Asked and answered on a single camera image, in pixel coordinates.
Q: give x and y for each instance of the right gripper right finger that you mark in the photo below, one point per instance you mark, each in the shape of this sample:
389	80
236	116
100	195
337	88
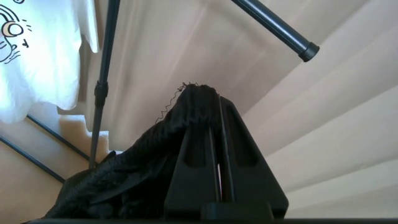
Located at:
258	193

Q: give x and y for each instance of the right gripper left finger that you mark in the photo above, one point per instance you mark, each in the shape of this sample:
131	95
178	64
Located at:
192	186

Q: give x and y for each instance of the black garment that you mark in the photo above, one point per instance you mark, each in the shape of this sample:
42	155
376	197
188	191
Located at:
140	161

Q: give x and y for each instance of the white printed T-shirt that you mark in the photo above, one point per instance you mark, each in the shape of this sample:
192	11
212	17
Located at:
46	62

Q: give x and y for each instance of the black clothes rack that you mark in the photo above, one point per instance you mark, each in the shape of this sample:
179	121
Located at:
105	56

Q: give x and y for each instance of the beige curtain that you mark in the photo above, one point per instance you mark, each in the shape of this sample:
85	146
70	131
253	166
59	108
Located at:
217	46

